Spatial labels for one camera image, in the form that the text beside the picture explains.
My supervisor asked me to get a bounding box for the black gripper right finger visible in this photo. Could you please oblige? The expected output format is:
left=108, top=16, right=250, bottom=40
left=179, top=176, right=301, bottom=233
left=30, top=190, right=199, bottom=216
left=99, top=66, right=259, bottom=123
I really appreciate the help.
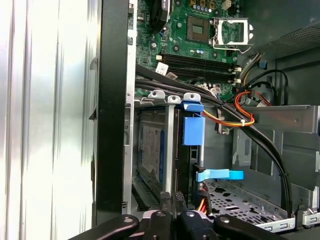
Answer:
left=174, top=191, right=288, bottom=240

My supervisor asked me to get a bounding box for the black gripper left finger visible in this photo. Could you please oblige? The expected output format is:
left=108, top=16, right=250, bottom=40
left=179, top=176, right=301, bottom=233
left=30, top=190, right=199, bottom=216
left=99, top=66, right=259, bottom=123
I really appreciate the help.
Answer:
left=68, top=191, right=176, bottom=240

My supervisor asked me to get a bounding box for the orange power wire black plug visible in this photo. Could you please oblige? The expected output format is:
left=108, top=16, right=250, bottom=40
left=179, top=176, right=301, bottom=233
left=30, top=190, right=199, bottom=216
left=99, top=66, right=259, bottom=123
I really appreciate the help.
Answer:
left=194, top=188, right=212, bottom=216

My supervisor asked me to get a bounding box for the hard disk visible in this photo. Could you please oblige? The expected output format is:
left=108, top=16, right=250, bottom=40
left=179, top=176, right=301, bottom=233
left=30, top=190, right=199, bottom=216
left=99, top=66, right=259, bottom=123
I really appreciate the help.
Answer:
left=136, top=101, right=206, bottom=208

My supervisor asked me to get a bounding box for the metal disk bay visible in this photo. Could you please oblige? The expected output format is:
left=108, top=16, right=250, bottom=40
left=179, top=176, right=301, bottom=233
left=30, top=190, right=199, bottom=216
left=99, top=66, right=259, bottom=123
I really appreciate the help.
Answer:
left=123, top=89, right=203, bottom=216

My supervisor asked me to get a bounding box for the black PC case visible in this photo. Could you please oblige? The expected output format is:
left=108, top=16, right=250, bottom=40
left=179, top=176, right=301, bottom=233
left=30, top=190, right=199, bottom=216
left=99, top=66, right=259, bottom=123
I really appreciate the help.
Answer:
left=88, top=0, right=320, bottom=240

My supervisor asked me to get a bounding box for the black RAM slot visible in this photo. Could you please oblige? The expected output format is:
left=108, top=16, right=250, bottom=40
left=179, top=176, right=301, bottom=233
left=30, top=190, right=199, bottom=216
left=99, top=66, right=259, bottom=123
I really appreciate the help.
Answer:
left=167, top=62, right=237, bottom=81
left=163, top=52, right=237, bottom=71
left=164, top=57, right=237, bottom=76
left=174, top=68, right=237, bottom=85

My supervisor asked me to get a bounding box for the green motherboard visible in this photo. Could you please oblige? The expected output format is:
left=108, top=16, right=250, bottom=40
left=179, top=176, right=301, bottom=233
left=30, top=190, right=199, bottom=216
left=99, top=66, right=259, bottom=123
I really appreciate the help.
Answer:
left=127, top=0, right=242, bottom=98

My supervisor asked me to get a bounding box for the CPU socket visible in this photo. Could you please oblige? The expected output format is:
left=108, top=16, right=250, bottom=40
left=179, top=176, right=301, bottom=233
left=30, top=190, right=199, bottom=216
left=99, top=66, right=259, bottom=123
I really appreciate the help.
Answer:
left=186, top=15, right=211, bottom=42

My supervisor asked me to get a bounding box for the metal socket cover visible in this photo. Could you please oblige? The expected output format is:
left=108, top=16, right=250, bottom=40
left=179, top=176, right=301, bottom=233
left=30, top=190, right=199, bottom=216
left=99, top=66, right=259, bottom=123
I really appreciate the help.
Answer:
left=211, top=17, right=252, bottom=47

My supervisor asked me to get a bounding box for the black cable bundle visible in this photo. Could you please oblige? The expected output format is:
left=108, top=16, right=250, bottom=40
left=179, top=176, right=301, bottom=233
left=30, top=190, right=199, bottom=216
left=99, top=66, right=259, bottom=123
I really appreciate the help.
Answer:
left=136, top=63, right=293, bottom=218

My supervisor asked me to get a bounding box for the orange red wire bundle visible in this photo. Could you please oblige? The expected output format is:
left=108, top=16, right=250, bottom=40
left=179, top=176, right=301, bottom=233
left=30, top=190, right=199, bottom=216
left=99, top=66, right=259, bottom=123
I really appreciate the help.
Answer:
left=202, top=91, right=256, bottom=128

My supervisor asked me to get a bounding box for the white cable label tag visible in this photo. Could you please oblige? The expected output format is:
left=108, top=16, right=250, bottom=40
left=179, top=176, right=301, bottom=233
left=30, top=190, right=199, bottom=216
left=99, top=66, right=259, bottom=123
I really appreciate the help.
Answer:
left=154, top=62, right=170, bottom=75

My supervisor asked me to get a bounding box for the yellow black wire bundle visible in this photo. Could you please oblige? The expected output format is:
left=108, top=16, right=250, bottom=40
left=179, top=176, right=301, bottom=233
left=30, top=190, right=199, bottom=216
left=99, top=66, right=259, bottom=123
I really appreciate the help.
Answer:
left=239, top=51, right=266, bottom=85

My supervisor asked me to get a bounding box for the locking lever wire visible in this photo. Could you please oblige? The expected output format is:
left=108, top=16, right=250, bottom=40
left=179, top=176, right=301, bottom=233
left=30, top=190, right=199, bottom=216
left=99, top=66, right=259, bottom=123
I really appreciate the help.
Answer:
left=213, top=44, right=255, bottom=55

